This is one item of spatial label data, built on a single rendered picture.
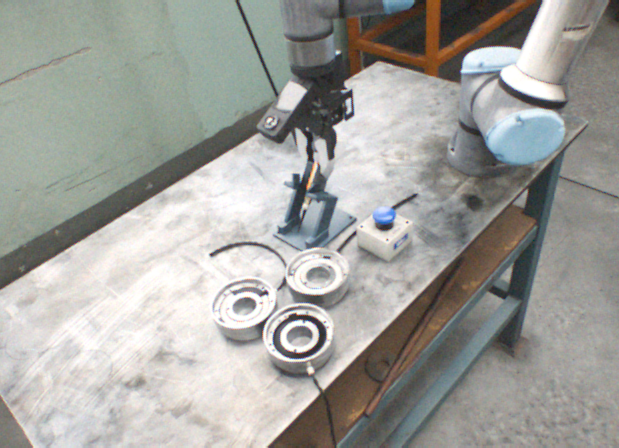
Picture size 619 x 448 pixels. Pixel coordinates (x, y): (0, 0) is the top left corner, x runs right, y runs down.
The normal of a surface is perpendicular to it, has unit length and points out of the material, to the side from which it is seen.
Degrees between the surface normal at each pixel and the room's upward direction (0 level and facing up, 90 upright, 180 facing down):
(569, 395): 0
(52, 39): 90
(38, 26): 90
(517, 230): 0
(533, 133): 97
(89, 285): 0
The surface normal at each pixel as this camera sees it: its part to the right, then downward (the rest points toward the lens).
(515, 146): 0.02, 0.75
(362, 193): -0.11, -0.75
